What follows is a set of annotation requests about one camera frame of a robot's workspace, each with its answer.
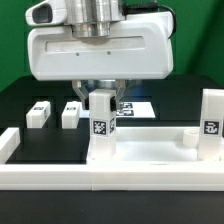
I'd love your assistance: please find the white U-shaped fence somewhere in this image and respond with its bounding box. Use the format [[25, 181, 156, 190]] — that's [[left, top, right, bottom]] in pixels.
[[0, 128, 224, 191]]

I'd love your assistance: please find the marker tag plate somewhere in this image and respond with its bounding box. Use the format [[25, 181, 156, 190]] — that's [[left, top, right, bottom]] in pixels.
[[117, 102, 155, 118]]

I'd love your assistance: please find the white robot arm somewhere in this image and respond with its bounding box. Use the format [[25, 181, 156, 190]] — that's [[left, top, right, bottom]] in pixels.
[[25, 0, 177, 110]]

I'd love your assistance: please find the white desk top tray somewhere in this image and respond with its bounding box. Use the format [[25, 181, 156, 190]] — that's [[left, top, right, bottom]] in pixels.
[[86, 127, 224, 166]]

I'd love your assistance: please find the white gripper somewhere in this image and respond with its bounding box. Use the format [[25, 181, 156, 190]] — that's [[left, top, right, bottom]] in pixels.
[[28, 12, 173, 111]]

